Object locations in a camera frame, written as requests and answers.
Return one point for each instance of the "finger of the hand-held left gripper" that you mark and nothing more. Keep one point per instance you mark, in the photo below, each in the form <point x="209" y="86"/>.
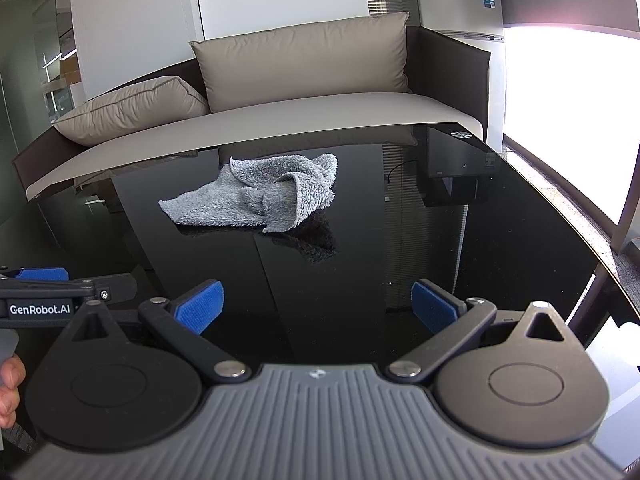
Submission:
<point x="42" y="274"/>

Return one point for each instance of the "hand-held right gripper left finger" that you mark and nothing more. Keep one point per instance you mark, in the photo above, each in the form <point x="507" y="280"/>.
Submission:
<point x="201" y="306"/>

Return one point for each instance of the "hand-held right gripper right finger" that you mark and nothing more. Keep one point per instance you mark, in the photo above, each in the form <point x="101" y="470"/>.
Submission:
<point x="433" y="306"/>

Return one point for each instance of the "grey fuzzy towel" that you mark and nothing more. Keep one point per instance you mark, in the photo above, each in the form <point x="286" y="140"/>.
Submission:
<point x="225" y="200"/>

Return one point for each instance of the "person's left hand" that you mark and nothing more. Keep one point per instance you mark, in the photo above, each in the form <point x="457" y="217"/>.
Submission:
<point x="10" y="385"/>

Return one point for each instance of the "round metal table fitting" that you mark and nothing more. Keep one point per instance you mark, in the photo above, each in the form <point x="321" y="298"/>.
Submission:
<point x="461" y="134"/>

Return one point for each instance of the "small beige cushion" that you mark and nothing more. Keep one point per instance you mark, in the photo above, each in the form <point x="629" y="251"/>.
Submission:
<point x="135" y="110"/>

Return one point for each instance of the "cardboard box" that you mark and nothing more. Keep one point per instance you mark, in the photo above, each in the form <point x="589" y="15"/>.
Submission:
<point x="70" y="67"/>

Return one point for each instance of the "dark brown sofa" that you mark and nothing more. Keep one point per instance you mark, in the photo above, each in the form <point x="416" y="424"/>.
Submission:
<point x="310" y="110"/>

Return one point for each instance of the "large beige cushion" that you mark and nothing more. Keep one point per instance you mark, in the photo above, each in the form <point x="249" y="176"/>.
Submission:
<point x="300" y="60"/>

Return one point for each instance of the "silver mini fridge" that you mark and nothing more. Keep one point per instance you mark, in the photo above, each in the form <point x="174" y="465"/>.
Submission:
<point x="450" y="5"/>

